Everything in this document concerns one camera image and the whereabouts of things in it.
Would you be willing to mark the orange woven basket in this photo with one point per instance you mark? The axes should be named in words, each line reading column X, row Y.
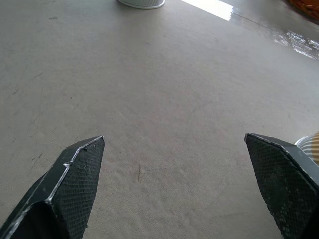
column 306, row 7

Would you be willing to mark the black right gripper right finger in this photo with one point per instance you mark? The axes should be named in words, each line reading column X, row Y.
column 281, row 184

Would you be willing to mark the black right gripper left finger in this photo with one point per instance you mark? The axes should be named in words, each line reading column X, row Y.
column 74, row 184

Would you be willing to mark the striped tan bowl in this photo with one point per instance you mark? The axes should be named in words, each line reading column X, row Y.
column 310, row 147

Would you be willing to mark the white ribbed bowl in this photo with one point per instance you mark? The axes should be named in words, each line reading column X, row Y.
column 141, row 3

